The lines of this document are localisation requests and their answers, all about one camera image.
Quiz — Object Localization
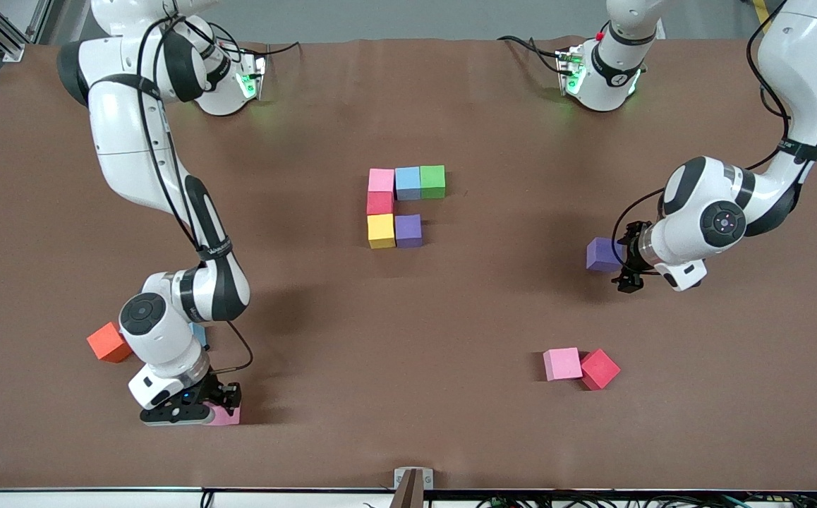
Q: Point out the orange foam block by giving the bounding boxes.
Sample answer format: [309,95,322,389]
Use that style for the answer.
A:
[87,322,134,363]

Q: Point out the grey metal bracket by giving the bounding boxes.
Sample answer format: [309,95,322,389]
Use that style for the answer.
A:
[391,467,434,508]

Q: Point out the green foam block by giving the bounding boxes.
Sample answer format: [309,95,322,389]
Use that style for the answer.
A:
[420,165,447,200]

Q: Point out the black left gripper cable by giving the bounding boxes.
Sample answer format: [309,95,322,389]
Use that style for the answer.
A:
[610,187,667,265]

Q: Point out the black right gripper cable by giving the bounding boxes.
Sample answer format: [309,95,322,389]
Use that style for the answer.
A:
[210,321,254,375]

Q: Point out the black arm base cable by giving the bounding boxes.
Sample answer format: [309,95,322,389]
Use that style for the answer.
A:
[232,41,301,57]
[497,34,564,75]

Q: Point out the black right arm base cable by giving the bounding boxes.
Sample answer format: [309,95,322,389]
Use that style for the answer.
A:
[232,41,301,57]

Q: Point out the table cover mat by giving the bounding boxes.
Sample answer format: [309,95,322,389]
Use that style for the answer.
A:
[0,37,817,492]

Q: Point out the aluminium frame profile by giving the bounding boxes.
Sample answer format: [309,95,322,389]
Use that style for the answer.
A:
[0,0,54,63]

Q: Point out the purple foam block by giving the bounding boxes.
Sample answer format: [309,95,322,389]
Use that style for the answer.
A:
[394,214,424,248]
[586,237,625,272]

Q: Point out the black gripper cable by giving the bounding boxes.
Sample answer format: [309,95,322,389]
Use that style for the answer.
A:
[610,187,667,265]
[210,321,254,375]

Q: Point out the yellow foam block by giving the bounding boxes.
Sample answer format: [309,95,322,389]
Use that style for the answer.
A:
[368,214,397,250]

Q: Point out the black left arm base cable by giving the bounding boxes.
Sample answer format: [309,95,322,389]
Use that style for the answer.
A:
[497,34,564,75]

